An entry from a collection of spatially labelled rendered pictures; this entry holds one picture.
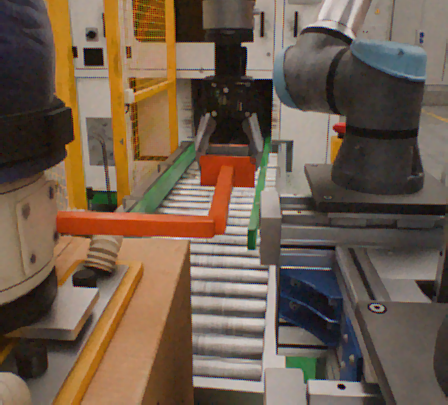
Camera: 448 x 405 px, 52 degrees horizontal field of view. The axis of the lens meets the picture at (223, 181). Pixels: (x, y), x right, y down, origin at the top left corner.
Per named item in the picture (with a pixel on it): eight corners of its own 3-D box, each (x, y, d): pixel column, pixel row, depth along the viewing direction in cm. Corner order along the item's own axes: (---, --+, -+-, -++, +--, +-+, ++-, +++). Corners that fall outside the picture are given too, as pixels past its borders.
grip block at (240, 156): (205, 171, 80) (205, 143, 78) (255, 173, 79) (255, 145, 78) (199, 186, 72) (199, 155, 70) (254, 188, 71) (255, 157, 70)
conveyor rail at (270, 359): (277, 170, 318) (278, 143, 312) (285, 170, 317) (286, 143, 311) (258, 459, 99) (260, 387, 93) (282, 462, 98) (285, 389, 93)
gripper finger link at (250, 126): (255, 179, 69) (234, 122, 67) (254, 169, 75) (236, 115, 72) (274, 173, 69) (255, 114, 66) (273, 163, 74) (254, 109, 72)
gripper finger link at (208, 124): (180, 171, 69) (200, 114, 67) (185, 161, 75) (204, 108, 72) (199, 178, 70) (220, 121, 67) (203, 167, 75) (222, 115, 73)
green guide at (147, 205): (189, 146, 321) (188, 133, 318) (203, 146, 319) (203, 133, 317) (102, 242, 169) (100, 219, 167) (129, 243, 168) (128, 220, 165)
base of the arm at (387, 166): (406, 169, 86) (413, 116, 83) (437, 196, 71) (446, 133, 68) (325, 168, 87) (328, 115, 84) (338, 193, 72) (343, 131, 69)
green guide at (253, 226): (265, 148, 314) (266, 135, 311) (281, 148, 313) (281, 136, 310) (247, 250, 163) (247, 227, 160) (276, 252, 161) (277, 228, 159)
